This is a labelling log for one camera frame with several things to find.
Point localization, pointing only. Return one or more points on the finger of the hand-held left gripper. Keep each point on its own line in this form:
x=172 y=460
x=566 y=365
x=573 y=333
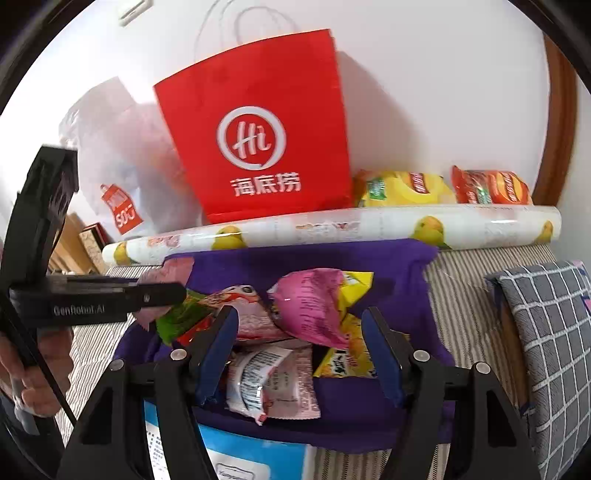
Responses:
x=157 y=295

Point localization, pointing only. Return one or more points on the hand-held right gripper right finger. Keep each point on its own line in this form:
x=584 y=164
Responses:
x=383 y=355

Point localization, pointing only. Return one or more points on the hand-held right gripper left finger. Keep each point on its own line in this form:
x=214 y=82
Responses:
x=217 y=355

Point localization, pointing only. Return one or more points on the plain pink snack packet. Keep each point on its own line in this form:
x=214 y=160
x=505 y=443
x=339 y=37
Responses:
x=171 y=272

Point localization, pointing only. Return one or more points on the green snack packet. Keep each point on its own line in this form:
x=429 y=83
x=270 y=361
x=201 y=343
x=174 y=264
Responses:
x=178 y=318

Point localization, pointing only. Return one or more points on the yellow snack packet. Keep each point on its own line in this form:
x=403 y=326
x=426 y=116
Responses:
x=344 y=355

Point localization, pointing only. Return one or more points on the grey white snack packet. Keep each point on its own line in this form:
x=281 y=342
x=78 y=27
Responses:
x=258 y=374

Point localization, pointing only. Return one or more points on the white red cartoon snack packet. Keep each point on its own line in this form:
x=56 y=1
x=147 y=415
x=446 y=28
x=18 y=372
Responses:
x=251 y=314

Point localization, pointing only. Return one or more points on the pink yellow snack bag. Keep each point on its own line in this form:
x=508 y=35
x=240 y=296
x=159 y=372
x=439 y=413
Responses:
x=314 y=304

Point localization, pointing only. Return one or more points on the pink checked snack packet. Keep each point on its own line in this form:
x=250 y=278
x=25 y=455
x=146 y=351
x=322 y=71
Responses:
x=302 y=387

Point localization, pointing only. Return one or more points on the blue tissue pack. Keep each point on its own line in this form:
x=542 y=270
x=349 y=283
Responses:
x=258 y=457

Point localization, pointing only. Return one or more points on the person's left hand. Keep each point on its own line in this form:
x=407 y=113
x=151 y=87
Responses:
x=51 y=355

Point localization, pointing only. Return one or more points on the wooden headboard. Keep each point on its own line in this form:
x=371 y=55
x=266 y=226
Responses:
x=69 y=249

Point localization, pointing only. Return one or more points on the patterned box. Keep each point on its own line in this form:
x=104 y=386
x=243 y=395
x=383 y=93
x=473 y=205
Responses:
x=94 y=247

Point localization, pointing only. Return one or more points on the purple towel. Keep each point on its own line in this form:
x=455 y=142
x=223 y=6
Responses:
x=397 y=277

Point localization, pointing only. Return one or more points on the striped quilt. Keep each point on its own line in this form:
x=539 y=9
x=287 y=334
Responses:
x=466 y=300

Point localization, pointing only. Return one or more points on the white plastic shopping bag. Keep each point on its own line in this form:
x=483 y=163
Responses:
x=120 y=152

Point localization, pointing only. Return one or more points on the lemon print paper roll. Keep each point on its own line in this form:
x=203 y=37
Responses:
x=369 y=228

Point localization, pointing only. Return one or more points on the brown board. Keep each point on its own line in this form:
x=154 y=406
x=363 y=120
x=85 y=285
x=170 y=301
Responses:
x=512 y=350

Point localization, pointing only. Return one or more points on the grey checked folded cloth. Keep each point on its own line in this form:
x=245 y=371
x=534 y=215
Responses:
x=549 y=346

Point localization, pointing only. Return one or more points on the yellow chip bag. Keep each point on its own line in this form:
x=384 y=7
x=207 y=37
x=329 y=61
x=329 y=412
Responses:
x=401 y=189

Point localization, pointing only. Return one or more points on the orange chip bag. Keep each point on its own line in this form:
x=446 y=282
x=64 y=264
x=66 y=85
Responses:
x=494 y=187

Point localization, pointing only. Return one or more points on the red paper bag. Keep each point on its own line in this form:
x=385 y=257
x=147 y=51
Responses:
x=258 y=92

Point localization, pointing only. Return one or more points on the white light switch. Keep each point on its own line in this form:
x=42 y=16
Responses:
x=135 y=11

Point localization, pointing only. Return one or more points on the brown wooden door frame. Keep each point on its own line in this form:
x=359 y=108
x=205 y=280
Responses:
x=556 y=138

